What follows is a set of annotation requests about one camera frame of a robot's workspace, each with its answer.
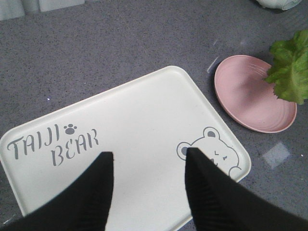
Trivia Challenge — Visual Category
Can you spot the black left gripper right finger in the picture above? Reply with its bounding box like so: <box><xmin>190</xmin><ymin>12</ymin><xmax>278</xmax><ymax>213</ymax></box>
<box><xmin>185</xmin><ymin>148</ymin><xmax>308</xmax><ymax>231</ymax></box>

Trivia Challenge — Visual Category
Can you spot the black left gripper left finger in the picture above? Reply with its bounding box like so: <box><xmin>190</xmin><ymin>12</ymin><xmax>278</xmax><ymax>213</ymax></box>
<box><xmin>2</xmin><ymin>152</ymin><xmax>114</xmax><ymax>231</ymax></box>

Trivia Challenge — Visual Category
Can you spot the pink plastic plate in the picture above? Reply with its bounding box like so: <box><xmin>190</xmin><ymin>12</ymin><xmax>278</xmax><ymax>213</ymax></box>
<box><xmin>214</xmin><ymin>55</ymin><xmax>297</xmax><ymax>133</ymax></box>

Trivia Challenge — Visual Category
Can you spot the green lettuce leaf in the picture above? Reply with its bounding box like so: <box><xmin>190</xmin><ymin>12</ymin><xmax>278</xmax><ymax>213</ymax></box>
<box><xmin>264</xmin><ymin>29</ymin><xmax>308</xmax><ymax>105</ymax></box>

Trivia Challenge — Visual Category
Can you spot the cream bear serving tray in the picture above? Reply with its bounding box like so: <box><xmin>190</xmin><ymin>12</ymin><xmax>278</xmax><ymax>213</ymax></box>
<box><xmin>0</xmin><ymin>66</ymin><xmax>251</xmax><ymax>218</ymax></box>

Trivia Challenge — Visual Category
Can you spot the white rice cooker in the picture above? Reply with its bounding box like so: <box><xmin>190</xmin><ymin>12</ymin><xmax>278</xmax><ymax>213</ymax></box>
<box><xmin>256</xmin><ymin>0</ymin><xmax>302</xmax><ymax>11</ymax></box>

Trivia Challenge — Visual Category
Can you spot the white curtain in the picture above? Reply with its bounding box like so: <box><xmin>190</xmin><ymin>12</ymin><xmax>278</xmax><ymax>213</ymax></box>
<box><xmin>0</xmin><ymin>0</ymin><xmax>85</xmax><ymax>21</ymax></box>

